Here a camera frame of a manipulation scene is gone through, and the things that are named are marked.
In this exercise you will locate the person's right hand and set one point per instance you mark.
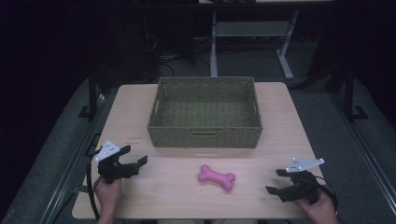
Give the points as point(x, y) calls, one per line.
point(320, 211)

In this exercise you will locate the person's left hand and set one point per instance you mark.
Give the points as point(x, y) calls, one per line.
point(108, 194)

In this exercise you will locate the green woven basket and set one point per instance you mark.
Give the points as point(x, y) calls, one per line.
point(205, 112)

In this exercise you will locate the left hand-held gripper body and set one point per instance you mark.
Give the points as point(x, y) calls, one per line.
point(109, 168)

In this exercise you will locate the pink bone dog toy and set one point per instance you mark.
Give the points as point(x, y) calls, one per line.
point(216, 177)

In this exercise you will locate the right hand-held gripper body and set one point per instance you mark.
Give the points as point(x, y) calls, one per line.
point(300, 186)

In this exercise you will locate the grey metal desk frame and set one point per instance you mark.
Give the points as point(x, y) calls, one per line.
point(253, 29)

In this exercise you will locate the black metal stand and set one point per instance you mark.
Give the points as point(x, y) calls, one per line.
point(92, 93)
point(350, 96)

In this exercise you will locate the metal floor rail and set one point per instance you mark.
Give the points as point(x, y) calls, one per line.
point(367, 155)
point(67, 168)

